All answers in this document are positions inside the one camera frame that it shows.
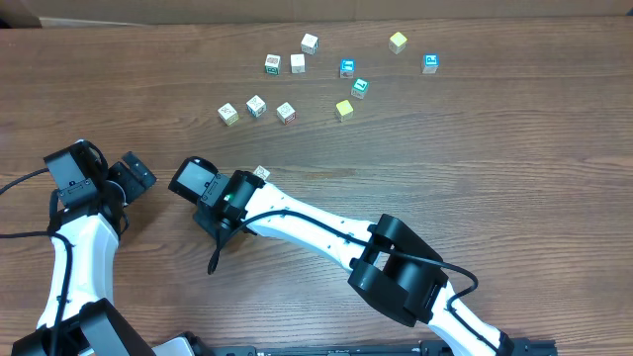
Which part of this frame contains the white I wooden block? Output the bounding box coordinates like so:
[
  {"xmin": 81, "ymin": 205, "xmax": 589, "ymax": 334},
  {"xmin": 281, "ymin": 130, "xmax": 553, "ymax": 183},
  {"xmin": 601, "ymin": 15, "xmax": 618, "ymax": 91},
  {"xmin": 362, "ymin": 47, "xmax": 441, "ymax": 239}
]
[{"xmin": 253, "ymin": 165, "xmax": 270, "ymax": 181}]

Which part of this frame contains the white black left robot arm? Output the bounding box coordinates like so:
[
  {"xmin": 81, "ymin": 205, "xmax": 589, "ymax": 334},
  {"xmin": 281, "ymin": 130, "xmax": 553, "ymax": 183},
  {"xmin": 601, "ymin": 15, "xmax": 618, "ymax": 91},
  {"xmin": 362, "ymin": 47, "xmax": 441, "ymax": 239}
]
[{"xmin": 12, "ymin": 139, "xmax": 156, "ymax": 355}]

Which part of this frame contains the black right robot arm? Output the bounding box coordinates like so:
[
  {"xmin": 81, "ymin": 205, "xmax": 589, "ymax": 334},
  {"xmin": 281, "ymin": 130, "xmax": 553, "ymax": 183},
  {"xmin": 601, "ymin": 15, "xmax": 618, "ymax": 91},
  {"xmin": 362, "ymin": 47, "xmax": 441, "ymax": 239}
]
[{"xmin": 169, "ymin": 156, "xmax": 514, "ymax": 355}]

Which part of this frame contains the yellow S wooden block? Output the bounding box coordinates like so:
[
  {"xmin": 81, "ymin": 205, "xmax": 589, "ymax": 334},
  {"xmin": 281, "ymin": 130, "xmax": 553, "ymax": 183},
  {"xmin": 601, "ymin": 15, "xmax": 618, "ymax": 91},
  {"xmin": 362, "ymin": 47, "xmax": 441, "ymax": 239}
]
[{"xmin": 218, "ymin": 103, "xmax": 239, "ymax": 127}]

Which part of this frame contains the blue-sided white wooden block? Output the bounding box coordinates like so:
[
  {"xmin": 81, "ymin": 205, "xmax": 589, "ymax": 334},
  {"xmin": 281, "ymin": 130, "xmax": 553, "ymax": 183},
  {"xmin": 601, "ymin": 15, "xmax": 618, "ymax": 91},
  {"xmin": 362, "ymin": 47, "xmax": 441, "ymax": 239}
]
[{"xmin": 246, "ymin": 95, "xmax": 267, "ymax": 118}]

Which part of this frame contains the red P wooden block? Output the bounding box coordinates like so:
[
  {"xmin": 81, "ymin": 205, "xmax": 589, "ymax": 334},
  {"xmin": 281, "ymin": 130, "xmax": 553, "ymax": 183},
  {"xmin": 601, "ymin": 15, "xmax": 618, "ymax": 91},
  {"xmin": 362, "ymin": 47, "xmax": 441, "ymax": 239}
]
[{"xmin": 276, "ymin": 102, "xmax": 297, "ymax": 125}]

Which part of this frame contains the yellow-top face wooden block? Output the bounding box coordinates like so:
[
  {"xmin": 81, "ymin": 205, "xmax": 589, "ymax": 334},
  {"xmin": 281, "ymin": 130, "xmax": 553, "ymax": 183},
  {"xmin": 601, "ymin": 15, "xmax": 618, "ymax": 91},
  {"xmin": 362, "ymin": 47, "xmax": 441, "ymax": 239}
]
[{"xmin": 335, "ymin": 100, "xmax": 354, "ymax": 122}]

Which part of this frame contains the green B wooden block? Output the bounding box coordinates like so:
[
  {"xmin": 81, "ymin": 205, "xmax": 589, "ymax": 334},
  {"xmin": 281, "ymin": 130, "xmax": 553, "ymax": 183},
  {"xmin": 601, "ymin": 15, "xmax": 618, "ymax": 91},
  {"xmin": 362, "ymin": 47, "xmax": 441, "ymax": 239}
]
[{"xmin": 264, "ymin": 54, "xmax": 281, "ymax": 75}]

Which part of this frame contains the red-sided white wooden block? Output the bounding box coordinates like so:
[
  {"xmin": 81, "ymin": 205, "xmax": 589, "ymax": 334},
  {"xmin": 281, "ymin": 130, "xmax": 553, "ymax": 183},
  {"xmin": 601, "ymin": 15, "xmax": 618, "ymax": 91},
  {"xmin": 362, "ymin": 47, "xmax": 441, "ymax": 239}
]
[{"xmin": 290, "ymin": 53, "xmax": 306, "ymax": 74}]

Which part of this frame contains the green-top L wooden block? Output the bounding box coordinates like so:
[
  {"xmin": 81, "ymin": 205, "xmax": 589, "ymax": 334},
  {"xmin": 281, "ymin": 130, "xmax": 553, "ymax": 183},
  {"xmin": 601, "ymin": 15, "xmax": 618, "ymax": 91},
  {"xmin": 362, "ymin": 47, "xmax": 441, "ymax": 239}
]
[{"xmin": 350, "ymin": 78, "xmax": 370, "ymax": 100}]

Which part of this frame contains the teal J wooden block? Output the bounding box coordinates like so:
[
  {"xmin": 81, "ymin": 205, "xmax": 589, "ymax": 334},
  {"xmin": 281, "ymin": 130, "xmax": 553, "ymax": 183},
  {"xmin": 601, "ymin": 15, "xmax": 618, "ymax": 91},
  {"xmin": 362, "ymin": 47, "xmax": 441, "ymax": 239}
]
[{"xmin": 301, "ymin": 34, "xmax": 318, "ymax": 55}]

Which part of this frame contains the plain yellow-top wooden block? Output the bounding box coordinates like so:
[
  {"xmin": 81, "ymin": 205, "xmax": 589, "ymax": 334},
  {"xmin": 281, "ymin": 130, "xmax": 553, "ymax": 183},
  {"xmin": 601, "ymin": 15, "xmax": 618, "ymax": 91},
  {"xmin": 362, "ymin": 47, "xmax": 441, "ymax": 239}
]
[{"xmin": 389, "ymin": 32, "xmax": 407, "ymax": 54}]

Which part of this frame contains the blue-top P wooden block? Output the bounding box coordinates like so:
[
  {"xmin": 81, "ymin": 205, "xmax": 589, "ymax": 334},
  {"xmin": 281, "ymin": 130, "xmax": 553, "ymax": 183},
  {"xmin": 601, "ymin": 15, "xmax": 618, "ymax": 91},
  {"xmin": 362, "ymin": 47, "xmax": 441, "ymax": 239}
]
[{"xmin": 421, "ymin": 53, "xmax": 439, "ymax": 74}]

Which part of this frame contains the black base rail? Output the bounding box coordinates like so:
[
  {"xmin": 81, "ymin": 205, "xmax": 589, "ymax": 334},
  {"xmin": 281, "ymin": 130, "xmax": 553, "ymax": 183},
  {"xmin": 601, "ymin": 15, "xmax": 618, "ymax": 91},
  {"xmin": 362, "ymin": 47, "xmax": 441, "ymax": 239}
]
[{"xmin": 193, "ymin": 338, "xmax": 559, "ymax": 356}]

